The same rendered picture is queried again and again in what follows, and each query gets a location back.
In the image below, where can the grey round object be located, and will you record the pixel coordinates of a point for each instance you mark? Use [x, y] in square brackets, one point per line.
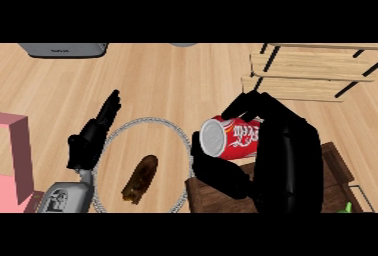
[183, 44]

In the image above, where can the green item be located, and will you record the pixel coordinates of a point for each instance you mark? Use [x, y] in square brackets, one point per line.
[346, 208]

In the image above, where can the grey appliance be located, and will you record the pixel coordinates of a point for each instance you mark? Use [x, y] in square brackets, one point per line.
[64, 50]

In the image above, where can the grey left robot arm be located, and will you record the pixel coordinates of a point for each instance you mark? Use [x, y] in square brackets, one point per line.
[66, 196]

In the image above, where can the red soda can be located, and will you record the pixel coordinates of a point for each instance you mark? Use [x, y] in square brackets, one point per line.
[230, 137]

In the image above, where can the brown elongated food item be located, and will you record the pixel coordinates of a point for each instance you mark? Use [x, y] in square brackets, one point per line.
[140, 180]

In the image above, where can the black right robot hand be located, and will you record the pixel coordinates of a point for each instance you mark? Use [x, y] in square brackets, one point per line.
[288, 156]

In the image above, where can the pink box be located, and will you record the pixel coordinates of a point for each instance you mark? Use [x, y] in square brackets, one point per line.
[16, 163]

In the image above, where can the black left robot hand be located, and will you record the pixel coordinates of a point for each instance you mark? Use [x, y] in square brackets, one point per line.
[90, 136]

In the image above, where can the dark wooden tray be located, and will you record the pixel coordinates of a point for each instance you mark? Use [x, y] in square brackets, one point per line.
[275, 186]

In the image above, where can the pale wooden tiered shelf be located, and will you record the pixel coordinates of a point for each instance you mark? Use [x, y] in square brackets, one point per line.
[310, 71]

